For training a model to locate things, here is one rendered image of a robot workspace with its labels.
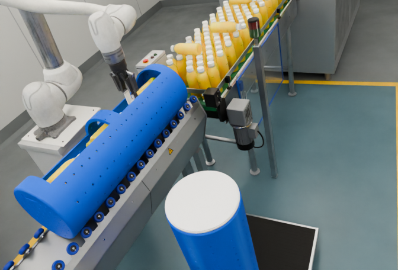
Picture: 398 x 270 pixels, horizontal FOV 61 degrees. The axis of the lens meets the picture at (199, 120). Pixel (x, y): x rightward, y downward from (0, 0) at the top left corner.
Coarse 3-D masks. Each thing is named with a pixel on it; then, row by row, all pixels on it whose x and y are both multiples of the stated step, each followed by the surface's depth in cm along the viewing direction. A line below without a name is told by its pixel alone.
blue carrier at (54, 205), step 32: (160, 64) 171; (160, 96) 159; (96, 128) 160; (128, 128) 142; (160, 128) 159; (64, 160) 146; (96, 160) 129; (128, 160) 141; (32, 192) 115; (64, 192) 118; (96, 192) 127; (64, 224) 120
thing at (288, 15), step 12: (288, 12) 281; (288, 24) 285; (264, 36) 245; (288, 36) 295; (288, 48) 302; (288, 60) 310; (240, 72) 213; (288, 72) 318; (228, 96) 198; (216, 108) 196; (228, 120) 202; (204, 144) 269; (252, 156) 252; (252, 168) 260
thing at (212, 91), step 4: (208, 88) 186; (212, 88) 185; (216, 88) 184; (204, 92) 184; (208, 92) 183; (212, 92) 182; (216, 92) 182; (220, 92) 184; (204, 96) 184; (208, 96) 182; (212, 96) 181; (216, 96) 182; (220, 96) 187; (204, 100) 186; (208, 100) 184; (212, 100) 183; (216, 100) 183; (220, 100) 185; (208, 104) 186; (212, 104) 185; (216, 104) 184
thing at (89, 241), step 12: (192, 108) 187; (180, 120) 179; (168, 144) 169; (156, 156) 163; (144, 168) 157; (120, 204) 144; (108, 216) 139; (96, 228) 135; (84, 252) 129; (72, 264) 125
